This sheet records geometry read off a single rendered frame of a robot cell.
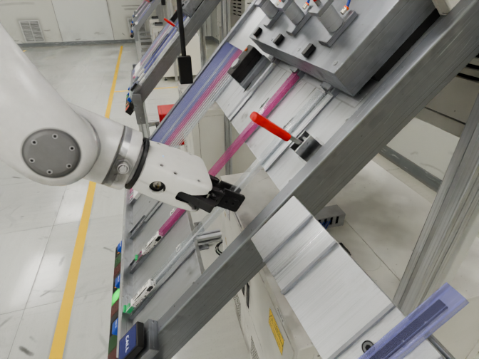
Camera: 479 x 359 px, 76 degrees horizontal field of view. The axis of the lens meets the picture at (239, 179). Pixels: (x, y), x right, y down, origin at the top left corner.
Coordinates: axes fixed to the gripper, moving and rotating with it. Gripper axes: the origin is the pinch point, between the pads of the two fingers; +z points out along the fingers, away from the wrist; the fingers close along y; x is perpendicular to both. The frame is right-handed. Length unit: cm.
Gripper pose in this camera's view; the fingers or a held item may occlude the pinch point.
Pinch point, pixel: (228, 196)
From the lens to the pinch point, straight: 49.8
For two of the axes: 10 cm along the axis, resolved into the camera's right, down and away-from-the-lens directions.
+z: 8.1, 3.3, 4.8
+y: -2.8, -5.1, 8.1
